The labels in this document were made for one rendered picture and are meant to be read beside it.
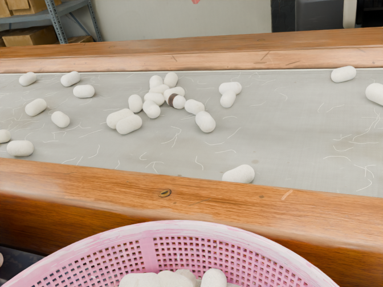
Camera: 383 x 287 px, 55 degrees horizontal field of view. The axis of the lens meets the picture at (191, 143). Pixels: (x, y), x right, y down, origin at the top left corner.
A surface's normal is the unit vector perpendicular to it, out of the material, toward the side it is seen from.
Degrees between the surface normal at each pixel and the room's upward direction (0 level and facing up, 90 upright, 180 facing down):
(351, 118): 0
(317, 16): 90
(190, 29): 89
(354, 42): 0
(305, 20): 90
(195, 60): 45
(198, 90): 0
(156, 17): 91
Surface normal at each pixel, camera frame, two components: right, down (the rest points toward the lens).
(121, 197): -0.16, -0.84
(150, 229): -0.07, 0.29
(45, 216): -0.35, 0.54
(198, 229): -0.29, 0.31
